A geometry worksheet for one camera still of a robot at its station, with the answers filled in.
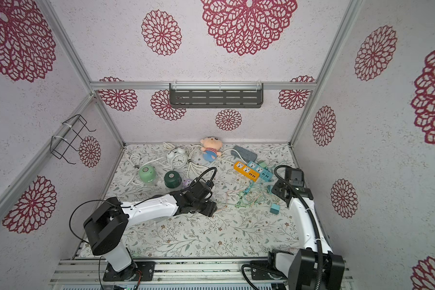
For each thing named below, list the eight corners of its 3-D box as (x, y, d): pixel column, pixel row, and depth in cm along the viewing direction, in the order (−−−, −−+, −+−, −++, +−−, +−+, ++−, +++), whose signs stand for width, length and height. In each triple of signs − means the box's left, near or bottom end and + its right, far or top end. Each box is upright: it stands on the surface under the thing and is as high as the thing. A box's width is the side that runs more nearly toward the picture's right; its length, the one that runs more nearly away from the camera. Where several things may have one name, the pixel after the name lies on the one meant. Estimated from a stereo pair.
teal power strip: (266, 184, 103) (268, 180, 100) (246, 166, 111) (247, 162, 108) (274, 177, 106) (276, 173, 103) (254, 160, 114) (255, 156, 111)
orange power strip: (232, 168, 110) (232, 165, 108) (237, 162, 113) (238, 159, 111) (254, 182, 104) (255, 179, 102) (260, 176, 107) (261, 173, 104)
